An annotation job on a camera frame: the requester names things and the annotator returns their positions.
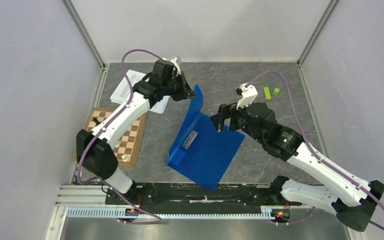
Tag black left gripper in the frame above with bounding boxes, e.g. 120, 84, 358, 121
162, 72, 197, 102

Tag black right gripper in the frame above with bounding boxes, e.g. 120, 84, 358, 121
210, 96, 265, 144

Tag metal folder clip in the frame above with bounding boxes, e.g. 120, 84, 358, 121
182, 130, 198, 150

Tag blue plastic folder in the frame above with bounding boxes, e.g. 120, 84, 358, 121
165, 85, 245, 193

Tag wooden chessboard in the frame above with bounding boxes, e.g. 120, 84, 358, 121
84, 107, 148, 169

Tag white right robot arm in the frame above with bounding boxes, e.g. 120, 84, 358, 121
210, 102, 384, 232

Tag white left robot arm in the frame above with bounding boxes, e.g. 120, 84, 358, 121
76, 57, 196, 204

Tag long green block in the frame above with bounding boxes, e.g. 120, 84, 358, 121
263, 87, 272, 100

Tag white printed paper stack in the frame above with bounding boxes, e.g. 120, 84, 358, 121
110, 69, 170, 115

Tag small green cube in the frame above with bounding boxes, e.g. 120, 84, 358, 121
272, 88, 280, 96

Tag black chess piece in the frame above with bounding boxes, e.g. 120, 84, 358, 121
92, 117, 101, 126

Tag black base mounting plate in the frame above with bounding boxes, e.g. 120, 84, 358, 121
105, 182, 303, 215

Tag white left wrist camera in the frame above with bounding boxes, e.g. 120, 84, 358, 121
169, 56, 182, 76

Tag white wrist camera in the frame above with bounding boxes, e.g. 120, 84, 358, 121
169, 56, 182, 76
236, 83, 258, 110

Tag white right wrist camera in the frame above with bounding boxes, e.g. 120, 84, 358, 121
236, 83, 258, 110

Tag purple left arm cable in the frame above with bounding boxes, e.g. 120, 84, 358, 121
76, 48, 165, 225

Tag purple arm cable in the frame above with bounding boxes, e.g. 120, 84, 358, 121
76, 48, 165, 225
244, 69, 384, 235

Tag white slotted cable duct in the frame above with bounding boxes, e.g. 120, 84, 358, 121
67, 207, 275, 220

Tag aluminium frame rails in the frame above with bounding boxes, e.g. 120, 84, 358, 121
46, 0, 357, 240

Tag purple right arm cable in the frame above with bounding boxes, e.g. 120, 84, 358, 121
244, 69, 384, 235

